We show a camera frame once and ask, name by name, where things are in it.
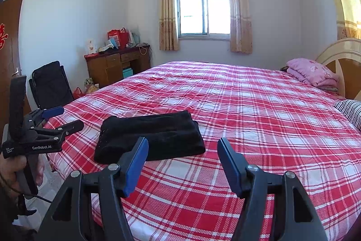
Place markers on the black pants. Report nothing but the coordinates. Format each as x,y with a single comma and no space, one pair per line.
158,133

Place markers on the red plastic bag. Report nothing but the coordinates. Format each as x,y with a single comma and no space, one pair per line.
79,94

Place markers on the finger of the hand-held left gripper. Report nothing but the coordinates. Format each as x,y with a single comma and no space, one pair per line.
53,111
70,126

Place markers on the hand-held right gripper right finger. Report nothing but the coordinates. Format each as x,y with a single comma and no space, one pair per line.
231,167

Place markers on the floral bag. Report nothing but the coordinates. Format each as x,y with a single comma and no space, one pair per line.
90,85

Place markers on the teal box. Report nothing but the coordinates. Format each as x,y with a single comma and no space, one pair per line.
127,73

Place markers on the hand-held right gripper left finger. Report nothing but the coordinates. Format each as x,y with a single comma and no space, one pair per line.
135,167

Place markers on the wooden desk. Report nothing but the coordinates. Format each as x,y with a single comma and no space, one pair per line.
112,66

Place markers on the red door decoration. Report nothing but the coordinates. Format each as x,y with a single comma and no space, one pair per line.
2,35

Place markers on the sliding window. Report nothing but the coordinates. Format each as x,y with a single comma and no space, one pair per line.
203,12

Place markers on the white plastic bag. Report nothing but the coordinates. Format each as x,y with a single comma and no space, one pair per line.
134,37

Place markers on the cream and wood headboard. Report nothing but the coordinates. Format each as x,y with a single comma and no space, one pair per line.
347,66

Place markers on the red shopping bag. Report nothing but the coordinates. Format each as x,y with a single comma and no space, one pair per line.
121,37

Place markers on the person's left hand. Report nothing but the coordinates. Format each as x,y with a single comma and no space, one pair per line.
11,170

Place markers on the black folding chair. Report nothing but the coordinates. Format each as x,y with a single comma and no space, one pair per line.
50,85

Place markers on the white printed box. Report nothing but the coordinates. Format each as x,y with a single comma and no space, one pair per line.
90,46

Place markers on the red plaid bed sheet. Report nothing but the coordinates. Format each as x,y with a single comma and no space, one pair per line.
253,122

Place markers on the person's left forearm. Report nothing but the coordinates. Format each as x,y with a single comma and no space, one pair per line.
8,215

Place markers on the wooden door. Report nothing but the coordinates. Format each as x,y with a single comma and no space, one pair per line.
11,60

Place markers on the striped pillow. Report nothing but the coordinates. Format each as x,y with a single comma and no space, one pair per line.
351,114

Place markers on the pink folded blanket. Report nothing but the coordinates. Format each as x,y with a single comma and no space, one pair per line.
310,71

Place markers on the light blue packet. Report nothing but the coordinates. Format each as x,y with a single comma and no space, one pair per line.
113,42

